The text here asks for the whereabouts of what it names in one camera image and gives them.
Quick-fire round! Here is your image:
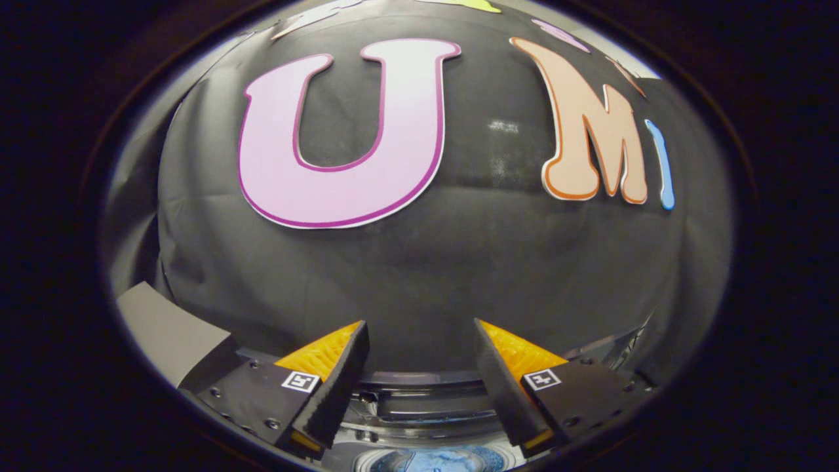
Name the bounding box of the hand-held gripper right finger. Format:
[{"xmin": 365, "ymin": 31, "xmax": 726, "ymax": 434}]
[{"xmin": 473, "ymin": 318, "xmax": 651, "ymax": 460}]

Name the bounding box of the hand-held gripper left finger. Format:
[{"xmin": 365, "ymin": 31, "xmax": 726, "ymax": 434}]
[{"xmin": 197, "ymin": 320, "xmax": 370, "ymax": 460}]

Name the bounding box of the dark washing machine lid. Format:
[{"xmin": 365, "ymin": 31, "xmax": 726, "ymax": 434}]
[{"xmin": 236, "ymin": 313, "xmax": 656, "ymax": 446}]

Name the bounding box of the light blue shirt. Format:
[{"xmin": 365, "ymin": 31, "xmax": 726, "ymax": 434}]
[{"xmin": 387, "ymin": 447, "xmax": 507, "ymax": 472}]

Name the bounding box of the beige and dark cabinet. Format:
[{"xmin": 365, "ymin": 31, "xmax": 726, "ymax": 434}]
[{"xmin": 116, "ymin": 281, "xmax": 238, "ymax": 389}]

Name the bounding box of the black backdrop cloth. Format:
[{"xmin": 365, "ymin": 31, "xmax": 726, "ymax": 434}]
[{"xmin": 102, "ymin": 0, "xmax": 735, "ymax": 389}]

